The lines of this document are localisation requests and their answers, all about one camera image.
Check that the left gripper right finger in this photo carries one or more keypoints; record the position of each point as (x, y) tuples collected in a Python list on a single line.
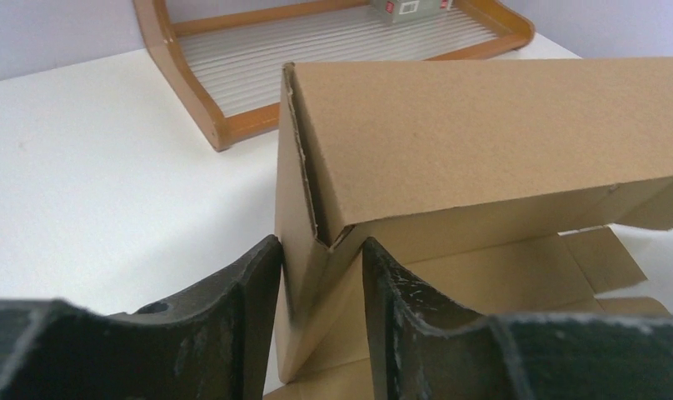
[(424, 345)]

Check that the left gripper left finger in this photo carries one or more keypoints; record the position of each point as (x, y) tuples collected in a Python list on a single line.
[(209, 341)]

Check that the brown cardboard box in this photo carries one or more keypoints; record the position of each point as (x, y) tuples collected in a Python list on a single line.
[(496, 182)]

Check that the grey white box lower shelf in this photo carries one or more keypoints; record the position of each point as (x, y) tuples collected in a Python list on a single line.
[(401, 11)]

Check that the orange wooden shelf rack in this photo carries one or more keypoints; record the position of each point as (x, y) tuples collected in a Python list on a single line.
[(226, 70)]

